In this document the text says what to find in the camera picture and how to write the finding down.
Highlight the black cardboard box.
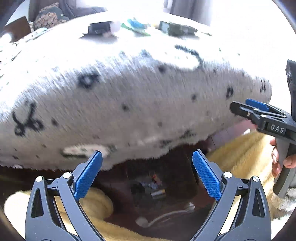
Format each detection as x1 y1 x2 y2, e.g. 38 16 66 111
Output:
84 21 112 35

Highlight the dark trash bin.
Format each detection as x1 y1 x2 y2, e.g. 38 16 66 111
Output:
97 150 198 211

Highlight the person's right hand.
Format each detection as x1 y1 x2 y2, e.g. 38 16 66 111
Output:
269 138 296 178

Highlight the yellow fluffy blanket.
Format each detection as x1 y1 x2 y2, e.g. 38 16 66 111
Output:
4 131 280 241

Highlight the dark brown curtain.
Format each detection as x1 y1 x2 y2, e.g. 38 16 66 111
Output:
169 0 212 26

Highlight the green bottle on bed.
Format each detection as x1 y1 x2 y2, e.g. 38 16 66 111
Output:
159 21 198 37

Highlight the grey patterned fleece bedspread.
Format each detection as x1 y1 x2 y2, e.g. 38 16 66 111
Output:
1 12 272 170

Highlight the green tube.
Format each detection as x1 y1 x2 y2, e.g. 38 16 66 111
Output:
121 23 151 36

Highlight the blue snack wrapper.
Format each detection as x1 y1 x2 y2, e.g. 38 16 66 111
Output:
127 19 147 30

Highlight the brown wooden headboard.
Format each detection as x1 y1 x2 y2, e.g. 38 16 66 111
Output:
3 16 31 42

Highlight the dark patterned pillow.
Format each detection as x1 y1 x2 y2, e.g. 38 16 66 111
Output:
33 2 70 30

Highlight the white charger cable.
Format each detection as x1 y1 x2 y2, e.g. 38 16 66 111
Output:
135 202 195 228

